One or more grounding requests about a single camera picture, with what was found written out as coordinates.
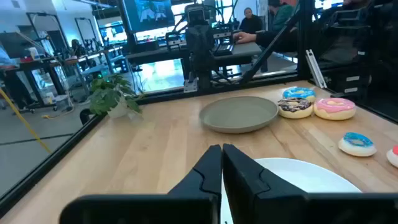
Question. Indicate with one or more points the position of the black upright frame post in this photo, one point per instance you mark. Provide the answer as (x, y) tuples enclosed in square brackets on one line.
[(305, 37)]

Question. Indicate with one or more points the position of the blue sprinkled toy donut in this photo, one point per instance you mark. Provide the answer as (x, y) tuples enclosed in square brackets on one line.
[(357, 144)]

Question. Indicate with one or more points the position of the person's forearm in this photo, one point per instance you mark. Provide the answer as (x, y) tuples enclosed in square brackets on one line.
[(273, 39)]

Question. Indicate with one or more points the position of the black table edge frame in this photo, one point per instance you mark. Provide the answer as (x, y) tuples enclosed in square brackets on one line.
[(46, 163)]

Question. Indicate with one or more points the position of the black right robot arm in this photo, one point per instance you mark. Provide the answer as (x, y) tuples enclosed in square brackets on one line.
[(203, 73)]

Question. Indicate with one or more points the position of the red sugared toy donut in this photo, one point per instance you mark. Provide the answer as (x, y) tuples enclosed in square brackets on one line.
[(393, 157)]

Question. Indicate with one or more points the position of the pink frosted toy donut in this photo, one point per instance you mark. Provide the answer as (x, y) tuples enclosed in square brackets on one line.
[(334, 109)]

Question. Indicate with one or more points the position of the grey-green round plate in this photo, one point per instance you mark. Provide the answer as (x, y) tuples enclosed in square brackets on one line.
[(237, 113)]

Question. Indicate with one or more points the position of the green leafy plant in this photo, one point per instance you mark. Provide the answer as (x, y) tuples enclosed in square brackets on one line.
[(105, 93)]

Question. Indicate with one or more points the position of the white plant pot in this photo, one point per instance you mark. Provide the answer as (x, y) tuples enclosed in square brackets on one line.
[(118, 110)]

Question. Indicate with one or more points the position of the black diagonal frame strut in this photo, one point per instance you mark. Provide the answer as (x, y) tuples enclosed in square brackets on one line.
[(269, 49)]

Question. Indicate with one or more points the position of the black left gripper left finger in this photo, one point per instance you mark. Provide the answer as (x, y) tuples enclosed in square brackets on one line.
[(205, 180)]

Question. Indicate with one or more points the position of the person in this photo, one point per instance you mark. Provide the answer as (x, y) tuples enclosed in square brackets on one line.
[(281, 14), (250, 23)]

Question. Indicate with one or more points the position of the large black monitor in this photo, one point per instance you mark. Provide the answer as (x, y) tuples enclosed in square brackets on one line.
[(149, 14)]

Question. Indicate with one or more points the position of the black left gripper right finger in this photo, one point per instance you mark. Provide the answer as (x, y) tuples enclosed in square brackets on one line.
[(248, 193)]

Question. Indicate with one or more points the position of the chocolate frosted toy donut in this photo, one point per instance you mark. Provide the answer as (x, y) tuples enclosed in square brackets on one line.
[(294, 109)]

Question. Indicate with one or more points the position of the light blue frosted toy donut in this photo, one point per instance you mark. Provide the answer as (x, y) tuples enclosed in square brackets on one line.
[(298, 92)]

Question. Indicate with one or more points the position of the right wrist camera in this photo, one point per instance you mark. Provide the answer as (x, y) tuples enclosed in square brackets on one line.
[(197, 14)]

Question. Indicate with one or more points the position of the person's hand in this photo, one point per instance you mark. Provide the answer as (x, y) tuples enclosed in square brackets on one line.
[(244, 37)]

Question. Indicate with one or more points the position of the black desk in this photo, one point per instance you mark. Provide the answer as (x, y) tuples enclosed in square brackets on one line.
[(242, 51)]

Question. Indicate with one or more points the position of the white round plate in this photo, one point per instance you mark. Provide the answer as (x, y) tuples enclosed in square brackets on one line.
[(298, 175)]

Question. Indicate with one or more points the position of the silver aluminium bar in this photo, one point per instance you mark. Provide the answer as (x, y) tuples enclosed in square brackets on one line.
[(315, 70)]

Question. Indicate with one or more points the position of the silver arm base bracket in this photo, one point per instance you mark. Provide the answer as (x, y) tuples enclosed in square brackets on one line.
[(190, 85)]

